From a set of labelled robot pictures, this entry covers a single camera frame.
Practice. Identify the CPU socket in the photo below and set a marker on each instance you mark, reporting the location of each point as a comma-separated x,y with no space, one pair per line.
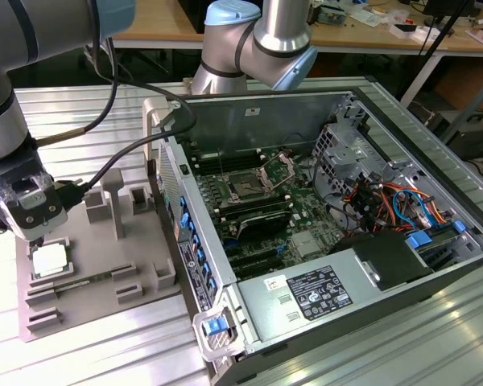
245,186

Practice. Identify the black expansion slot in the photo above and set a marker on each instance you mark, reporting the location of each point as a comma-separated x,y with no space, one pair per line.
253,257
257,267

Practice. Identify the black RAM slot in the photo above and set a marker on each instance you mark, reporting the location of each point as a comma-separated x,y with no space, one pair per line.
225,154
227,165
249,199
255,209

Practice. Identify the grey power supply unit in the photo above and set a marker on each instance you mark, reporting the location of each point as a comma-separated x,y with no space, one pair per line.
265,317

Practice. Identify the open grey PC case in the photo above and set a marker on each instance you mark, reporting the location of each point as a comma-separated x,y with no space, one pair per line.
290,116

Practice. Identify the small white parts box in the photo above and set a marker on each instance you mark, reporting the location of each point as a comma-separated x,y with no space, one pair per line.
422,35

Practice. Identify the green motherboard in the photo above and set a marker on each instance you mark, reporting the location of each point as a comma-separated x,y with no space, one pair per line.
304,217

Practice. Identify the black computer tower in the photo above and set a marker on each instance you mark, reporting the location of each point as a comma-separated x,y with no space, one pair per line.
479,136

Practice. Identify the green RAM stick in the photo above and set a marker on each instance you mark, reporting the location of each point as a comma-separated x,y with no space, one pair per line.
84,278

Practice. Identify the thin metal locking lever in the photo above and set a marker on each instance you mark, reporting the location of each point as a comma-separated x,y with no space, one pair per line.
222,165

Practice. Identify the silver chipset heatsink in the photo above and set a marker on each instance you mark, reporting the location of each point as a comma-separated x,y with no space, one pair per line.
306,244

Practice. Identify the black rating label sticker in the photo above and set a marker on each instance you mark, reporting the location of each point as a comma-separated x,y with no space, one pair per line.
318,291

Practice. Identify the blue case latch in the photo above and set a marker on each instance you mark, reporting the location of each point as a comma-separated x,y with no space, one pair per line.
216,325

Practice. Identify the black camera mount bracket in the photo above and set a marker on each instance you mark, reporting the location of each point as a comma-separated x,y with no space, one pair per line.
24,189

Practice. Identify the black plastic air shroud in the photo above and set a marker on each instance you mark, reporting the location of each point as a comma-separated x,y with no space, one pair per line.
386,253

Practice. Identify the brown cardboard box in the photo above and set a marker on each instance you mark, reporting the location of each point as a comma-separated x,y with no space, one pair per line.
463,80

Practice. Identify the silver square CPU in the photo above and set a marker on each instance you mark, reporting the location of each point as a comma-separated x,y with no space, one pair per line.
52,261

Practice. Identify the wooden workbench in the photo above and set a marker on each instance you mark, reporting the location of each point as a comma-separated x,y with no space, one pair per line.
366,38

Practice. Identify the small white sticker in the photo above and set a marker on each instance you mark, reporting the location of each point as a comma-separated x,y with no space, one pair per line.
275,282

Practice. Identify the silver metal drive cage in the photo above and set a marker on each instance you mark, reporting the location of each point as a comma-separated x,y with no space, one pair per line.
338,157

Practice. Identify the black expansion card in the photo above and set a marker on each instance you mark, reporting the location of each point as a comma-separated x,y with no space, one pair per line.
265,225

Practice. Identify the grey plastic parts rack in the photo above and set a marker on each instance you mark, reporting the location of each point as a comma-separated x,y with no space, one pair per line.
92,249

